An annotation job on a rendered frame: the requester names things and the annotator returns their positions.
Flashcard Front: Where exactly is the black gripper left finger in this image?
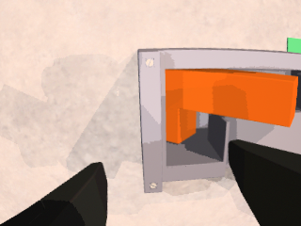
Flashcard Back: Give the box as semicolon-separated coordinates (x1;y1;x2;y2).
0;162;108;226

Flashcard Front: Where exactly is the orange l-shaped part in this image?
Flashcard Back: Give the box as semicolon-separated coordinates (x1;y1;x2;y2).
166;68;298;144

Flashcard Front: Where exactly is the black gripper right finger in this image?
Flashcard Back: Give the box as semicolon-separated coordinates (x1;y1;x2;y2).
229;139;301;226

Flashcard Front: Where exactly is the grey tray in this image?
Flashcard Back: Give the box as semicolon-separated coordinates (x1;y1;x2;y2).
138;38;301;193

